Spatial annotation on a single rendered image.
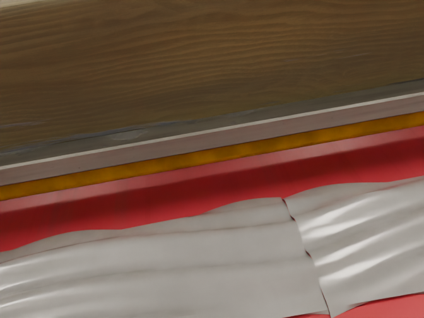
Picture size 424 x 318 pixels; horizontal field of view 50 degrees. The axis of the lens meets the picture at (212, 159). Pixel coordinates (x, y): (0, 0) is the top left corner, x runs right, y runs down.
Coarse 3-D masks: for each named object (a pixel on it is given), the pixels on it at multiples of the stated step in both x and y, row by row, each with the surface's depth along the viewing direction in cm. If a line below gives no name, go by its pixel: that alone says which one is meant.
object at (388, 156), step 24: (336, 144) 25; (360, 144) 25; (384, 144) 25; (408, 144) 25; (288, 168) 24; (312, 168) 24; (336, 168) 24; (360, 168) 23; (384, 168) 23; (408, 168) 23; (288, 192) 22; (360, 312) 16; (384, 312) 16; (408, 312) 16
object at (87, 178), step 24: (384, 120) 24; (408, 120) 24; (240, 144) 24; (264, 144) 24; (288, 144) 24; (312, 144) 25; (120, 168) 24; (144, 168) 24; (168, 168) 24; (0, 192) 24; (24, 192) 24
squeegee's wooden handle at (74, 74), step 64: (0, 0) 18; (64, 0) 18; (128, 0) 18; (192, 0) 19; (256, 0) 19; (320, 0) 19; (384, 0) 20; (0, 64) 19; (64, 64) 19; (128, 64) 20; (192, 64) 20; (256, 64) 20; (320, 64) 21; (384, 64) 21; (0, 128) 21; (64, 128) 21; (128, 128) 21
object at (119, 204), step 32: (256, 160) 25; (64, 192) 25; (96, 192) 25; (128, 192) 24; (160, 192) 24; (192, 192) 23; (224, 192) 23; (256, 192) 23; (0, 224) 23; (32, 224) 23; (64, 224) 23; (96, 224) 22; (128, 224) 22
